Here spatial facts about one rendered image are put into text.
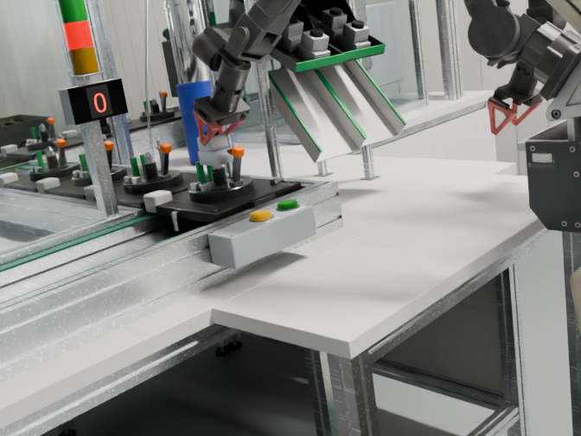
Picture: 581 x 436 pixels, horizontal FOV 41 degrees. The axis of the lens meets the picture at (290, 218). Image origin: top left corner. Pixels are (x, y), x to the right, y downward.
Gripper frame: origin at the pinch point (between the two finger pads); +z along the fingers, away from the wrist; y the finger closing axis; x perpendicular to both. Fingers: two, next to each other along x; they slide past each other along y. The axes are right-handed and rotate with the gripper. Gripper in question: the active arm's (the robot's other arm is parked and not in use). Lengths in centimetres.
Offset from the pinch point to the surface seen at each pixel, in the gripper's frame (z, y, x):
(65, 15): -16.0, 21.0, -26.3
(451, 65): 39, -165, -34
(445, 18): 25, -164, -46
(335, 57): -15.0, -30.7, 0.7
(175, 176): 19.4, -2.2, -8.6
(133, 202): 19.3, 11.8, -5.4
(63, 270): 16.7, 36.3, 6.4
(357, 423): -3, 24, 66
